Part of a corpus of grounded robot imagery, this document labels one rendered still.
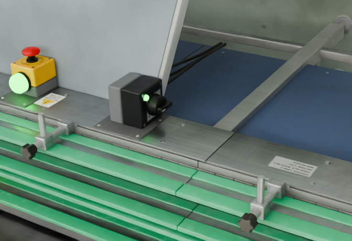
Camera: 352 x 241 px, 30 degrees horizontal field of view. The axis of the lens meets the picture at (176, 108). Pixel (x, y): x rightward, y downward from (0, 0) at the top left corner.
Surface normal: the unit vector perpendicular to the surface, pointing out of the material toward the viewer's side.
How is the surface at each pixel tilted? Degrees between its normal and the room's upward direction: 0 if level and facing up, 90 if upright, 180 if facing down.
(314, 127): 90
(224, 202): 90
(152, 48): 0
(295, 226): 90
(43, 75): 90
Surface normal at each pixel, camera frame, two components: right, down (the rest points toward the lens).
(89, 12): -0.52, 0.40
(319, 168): -0.03, -0.89
